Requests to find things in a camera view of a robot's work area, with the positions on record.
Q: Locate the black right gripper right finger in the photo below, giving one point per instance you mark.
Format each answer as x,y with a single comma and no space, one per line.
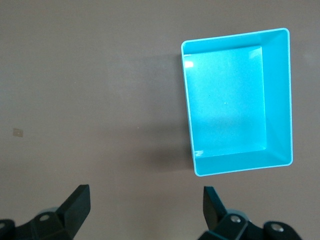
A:
215,212

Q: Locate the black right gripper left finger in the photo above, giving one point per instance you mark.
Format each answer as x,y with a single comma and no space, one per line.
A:
72,210

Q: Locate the blue plastic box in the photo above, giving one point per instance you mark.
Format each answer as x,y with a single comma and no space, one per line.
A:
225,105

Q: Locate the small light tape patch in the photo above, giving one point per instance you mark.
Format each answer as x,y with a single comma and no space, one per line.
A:
18,132

